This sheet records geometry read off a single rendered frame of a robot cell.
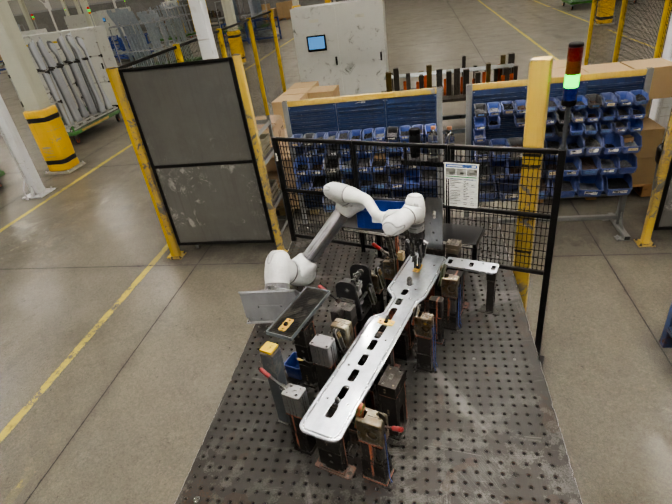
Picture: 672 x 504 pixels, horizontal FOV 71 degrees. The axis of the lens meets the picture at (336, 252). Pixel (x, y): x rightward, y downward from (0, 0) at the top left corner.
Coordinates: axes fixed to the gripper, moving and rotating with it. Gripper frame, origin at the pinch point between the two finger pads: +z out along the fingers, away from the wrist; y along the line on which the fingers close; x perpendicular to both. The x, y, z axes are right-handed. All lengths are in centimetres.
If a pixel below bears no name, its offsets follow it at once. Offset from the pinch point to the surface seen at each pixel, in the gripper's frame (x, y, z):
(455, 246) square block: 22.8, 15.3, 0.6
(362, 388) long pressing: -90, 7, 6
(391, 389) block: -88, 19, 4
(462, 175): 54, 11, -31
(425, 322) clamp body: -44.0, 19.1, 3.8
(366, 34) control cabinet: 602, -298, -43
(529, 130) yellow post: 57, 46, -58
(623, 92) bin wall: 259, 93, -27
